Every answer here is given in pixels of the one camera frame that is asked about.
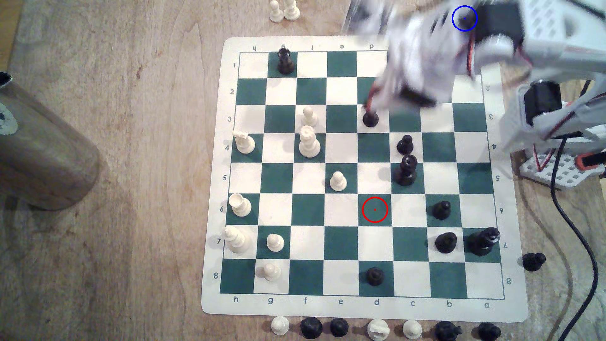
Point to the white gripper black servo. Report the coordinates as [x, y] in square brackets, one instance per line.
[398, 82]

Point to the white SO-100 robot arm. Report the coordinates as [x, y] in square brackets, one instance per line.
[558, 28]

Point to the black pawn chess piece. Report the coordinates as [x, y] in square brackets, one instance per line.
[375, 276]
[339, 327]
[534, 261]
[370, 118]
[405, 145]
[489, 331]
[441, 210]

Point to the white pawn chess piece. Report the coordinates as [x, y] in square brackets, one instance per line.
[308, 117]
[338, 182]
[291, 10]
[275, 243]
[276, 12]
[412, 329]
[271, 272]
[280, 325]

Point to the white queen chess piece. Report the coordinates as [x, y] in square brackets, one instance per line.
[309, 144]

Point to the green white chess mat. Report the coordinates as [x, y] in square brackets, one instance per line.
[341, 211]

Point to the white knight chess piece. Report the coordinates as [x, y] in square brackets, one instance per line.
[245, 143]

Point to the white bishop chess piece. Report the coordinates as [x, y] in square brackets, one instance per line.
[240, 205]

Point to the white king chess piece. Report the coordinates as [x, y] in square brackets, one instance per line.
[236, 239]

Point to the white rook chess piece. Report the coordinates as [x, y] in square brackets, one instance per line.
[378, 330]

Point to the black bishop chess piece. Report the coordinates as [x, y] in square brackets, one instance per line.
[311, 327]

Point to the black knight chess piece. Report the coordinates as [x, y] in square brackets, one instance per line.
[448, 331]

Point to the black pawn b7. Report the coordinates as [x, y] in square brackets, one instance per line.
[446, 242]

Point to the black rook a7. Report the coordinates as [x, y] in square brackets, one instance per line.
[483, 241]

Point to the orange black clamp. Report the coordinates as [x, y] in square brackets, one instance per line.
[592, 161]

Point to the brown wooden cylinder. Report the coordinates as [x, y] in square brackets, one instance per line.
[42, 151]

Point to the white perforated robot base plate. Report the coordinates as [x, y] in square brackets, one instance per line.
[568, 174]

